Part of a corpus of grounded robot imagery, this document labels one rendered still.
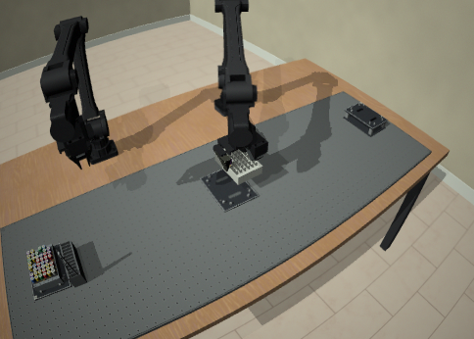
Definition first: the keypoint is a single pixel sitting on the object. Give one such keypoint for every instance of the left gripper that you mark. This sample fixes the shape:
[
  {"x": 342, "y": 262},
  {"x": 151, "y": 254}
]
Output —
[{"x": 223, "y": 142}]

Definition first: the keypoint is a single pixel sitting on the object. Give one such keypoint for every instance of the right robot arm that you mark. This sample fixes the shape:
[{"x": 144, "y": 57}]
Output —
[{"x": 64, "y": 81}]

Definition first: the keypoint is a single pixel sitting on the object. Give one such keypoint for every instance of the white grid rack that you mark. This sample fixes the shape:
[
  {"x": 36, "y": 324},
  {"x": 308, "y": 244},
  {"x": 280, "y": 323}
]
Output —
[{"x": 243, "y": 168}]

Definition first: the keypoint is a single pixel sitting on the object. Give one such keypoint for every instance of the grey curved work surface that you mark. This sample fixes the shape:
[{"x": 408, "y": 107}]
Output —
[{"x": 156, "y": 246}]

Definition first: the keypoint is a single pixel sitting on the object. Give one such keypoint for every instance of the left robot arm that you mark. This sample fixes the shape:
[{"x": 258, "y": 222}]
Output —
[{"x": 243, "y": 93}]

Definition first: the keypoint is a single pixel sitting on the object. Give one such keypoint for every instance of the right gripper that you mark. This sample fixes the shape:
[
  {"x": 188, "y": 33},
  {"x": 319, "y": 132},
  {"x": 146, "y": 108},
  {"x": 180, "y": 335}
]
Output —
[{"x": 91, "y": 136}]

